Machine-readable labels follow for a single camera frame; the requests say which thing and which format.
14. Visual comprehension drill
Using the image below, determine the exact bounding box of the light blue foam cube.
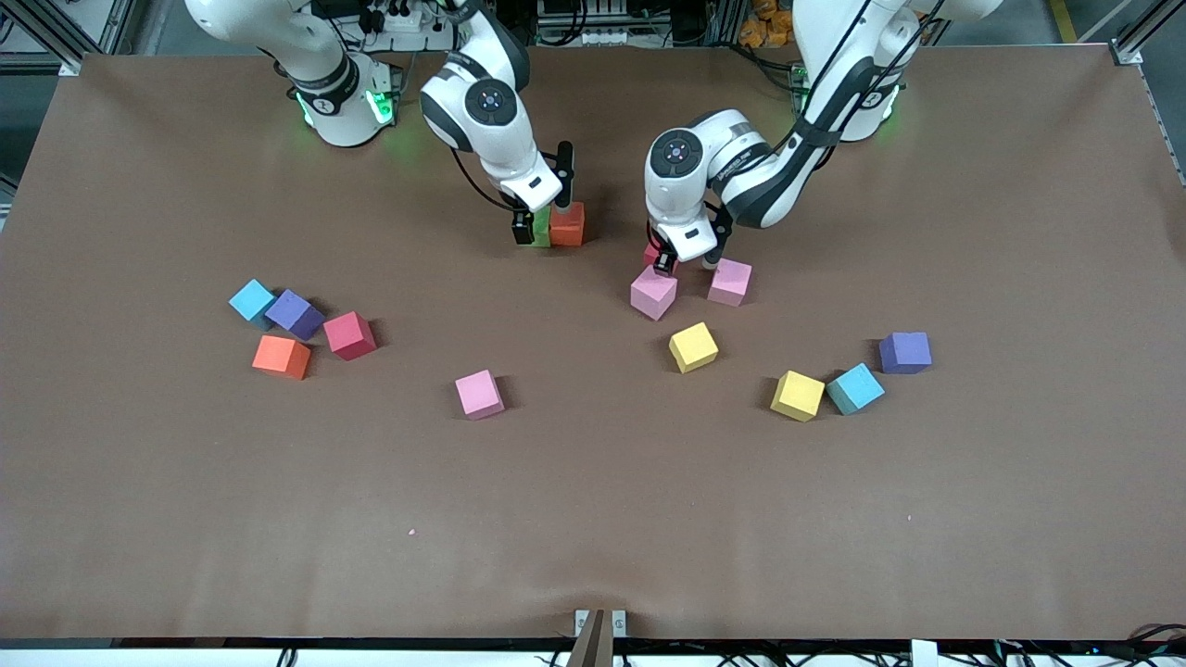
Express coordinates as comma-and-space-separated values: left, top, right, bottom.
229, 279, 277, 332

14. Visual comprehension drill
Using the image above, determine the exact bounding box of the orange yellow toy pile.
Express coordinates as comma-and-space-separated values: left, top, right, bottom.
741, 0, 800, 47

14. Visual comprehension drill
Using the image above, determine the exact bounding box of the black cable bundle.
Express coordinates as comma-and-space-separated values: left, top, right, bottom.
996, 623, 1186, 667

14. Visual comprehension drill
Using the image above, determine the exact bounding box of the yellow foam cube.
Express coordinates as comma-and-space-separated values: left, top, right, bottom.
669, 321, 720, 374
771, 371, 826, 423

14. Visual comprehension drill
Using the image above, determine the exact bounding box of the notched purple foam cube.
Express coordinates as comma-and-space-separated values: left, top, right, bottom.
878, 332, 933, 375

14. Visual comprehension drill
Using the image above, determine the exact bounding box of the metal bracket with brown strip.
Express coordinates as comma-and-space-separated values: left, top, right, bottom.
567, 608, 628, 667

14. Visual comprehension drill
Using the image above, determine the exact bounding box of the white power strip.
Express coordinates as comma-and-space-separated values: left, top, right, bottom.
366, 0, 427, 33

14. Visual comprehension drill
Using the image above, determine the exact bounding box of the notched pink foam cube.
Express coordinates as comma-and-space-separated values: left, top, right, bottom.
708, 258, 753, 308

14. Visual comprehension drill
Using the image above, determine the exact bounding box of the orange foam cube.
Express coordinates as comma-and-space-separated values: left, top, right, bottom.
549, 201, 587, 248
252, 334, 313, 381

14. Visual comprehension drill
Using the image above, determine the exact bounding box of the brown table cover sheet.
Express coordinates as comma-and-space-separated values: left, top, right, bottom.
0, 44, 1186, 642

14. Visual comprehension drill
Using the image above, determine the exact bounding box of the dark electronics rack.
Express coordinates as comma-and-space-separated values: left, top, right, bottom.
533, 0, 673, 49

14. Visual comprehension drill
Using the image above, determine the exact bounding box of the teal foam cube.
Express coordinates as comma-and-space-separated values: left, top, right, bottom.
826, 362, 886, 416

